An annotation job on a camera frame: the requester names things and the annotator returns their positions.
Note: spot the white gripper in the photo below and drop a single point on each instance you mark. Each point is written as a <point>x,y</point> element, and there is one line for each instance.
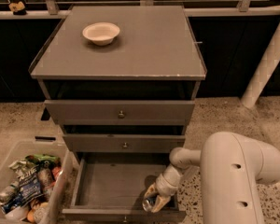
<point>162,184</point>

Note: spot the blue silver redbull can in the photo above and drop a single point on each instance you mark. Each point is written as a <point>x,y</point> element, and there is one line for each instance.
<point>149,203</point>

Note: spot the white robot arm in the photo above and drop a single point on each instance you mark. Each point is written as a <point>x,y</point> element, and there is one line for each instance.
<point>231,166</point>

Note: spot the grey open bottom drawer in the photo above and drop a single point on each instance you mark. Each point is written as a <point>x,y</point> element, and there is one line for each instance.
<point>110,188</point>

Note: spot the grey middle drawer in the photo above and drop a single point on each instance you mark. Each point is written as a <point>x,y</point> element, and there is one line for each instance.
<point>135,143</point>

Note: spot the grey drawer cabinet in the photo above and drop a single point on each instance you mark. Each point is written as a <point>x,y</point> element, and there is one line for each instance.
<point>154,58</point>

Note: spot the grey top drawer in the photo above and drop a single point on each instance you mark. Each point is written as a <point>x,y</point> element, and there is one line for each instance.
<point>122,112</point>

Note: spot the green snack bag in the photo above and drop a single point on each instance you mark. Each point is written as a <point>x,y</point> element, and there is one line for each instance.
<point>44,160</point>

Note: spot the blue snack bag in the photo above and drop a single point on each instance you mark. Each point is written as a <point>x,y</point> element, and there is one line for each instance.
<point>30,186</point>

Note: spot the clear plastic storage bin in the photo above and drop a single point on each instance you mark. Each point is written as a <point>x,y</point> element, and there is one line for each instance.
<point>24,148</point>

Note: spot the white paper bowl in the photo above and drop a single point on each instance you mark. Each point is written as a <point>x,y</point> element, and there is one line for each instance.
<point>101,33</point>

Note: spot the small yellow black object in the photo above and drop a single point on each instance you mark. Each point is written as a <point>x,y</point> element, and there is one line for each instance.
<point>17,8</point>

